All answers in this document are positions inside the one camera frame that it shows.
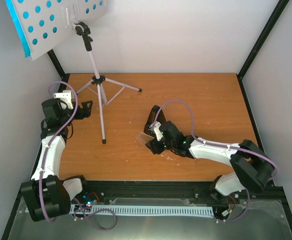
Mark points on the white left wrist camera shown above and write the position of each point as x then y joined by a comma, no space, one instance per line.
65,98

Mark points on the black aluminium frame post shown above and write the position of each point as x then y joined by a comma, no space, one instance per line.
52,56

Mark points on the black right frame post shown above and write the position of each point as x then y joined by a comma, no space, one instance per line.
271,22

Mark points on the black metronome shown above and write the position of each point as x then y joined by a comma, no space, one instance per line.
155,115

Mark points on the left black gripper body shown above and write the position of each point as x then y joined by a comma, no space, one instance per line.
79,115

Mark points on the clear plastic metronome cover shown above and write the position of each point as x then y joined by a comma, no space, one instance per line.
144,138

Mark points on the black front frame rail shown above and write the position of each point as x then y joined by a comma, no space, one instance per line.
198,192

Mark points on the light blue cable duct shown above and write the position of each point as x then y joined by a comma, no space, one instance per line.
148,211

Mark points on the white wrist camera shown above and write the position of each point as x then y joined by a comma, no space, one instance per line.
154,127
65,98

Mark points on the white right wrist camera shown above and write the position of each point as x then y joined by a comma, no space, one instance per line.
154,127

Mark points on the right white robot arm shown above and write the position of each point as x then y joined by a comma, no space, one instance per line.
251,170

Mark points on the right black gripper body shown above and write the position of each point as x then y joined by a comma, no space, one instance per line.
159,149

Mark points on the white tripod music stand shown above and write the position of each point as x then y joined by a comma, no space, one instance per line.
43,24

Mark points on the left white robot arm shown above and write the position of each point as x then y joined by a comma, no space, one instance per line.
48,160

